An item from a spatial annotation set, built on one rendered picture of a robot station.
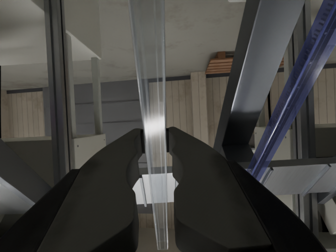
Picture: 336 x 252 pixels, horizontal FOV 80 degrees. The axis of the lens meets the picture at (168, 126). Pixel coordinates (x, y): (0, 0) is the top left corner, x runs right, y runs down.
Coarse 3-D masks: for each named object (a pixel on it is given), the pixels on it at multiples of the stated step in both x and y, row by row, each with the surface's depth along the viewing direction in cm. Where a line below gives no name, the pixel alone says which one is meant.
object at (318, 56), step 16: (320, 16) 12; (320, 32) 12; (304, 48) 13; (320, 48) 13; (304, 64) 14; (320, 64) 13; (288, 80) 15; (304, 80) 14; (288, 96) 15; (304, 96) 15; (272, 112) 18; (288, 112) 16; (272, 128) 18; (288, 128) 18; (272, 144) 19; (256, 160) 21; (256, 176) 23
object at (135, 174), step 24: (120, 144) 10; (144, 144) 13; (96, 168) 9; (120, 168) 9; (72, 192) 8; (96, 192) 8; (120, 192) 8; (72, 216) 7; (96, 216) 7; (120, 216) 7; (48, 240) 6; (72, 240) 6; (96, 240) 6; (120, 240) 6
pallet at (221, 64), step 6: (216, 54) 292; (222, 54) 282; (210, 60) 285; (216, 60) 286; (222, 60) 287; (228, 60) 289; (282, 60) 302; (210, 66) 318; (216, 66) 318; (222, 66) 320; (228, 66) 321; (210, 72) 356; (216, 72) 358; (222, 72) 360
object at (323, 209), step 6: (318, 204) 59; (324, 204) 56; (330, 204) 54; (318, 210) 59; (324, 210) 56; (330, 210) 54; (324, 216) 56; (330, 216) 54; (324, 222) 57; (330, 222) 54; (330, 228) 54
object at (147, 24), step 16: (128, 0) 8; (144, 0) 8; (160, 0) 8; (144, 16) 8; (160, 16) 8; (144, 32) 8; (160, 32) 8; (144, 48) 9; (160, 48) 9; (144, 64) 9; (160, 64) 9; (144, 80) 10; (160, 80) 10; (144, 96) 10; (160, 96) 10; (144, 112) 11; (160, 112) 11; (144, 128) 12; (160, 128) 12; (160, 144) 13; (160, 160) 14; (160, 176) 15; (160, 192) 17; (160, 208) 19; (160, 224) 21; (160, 240) 24
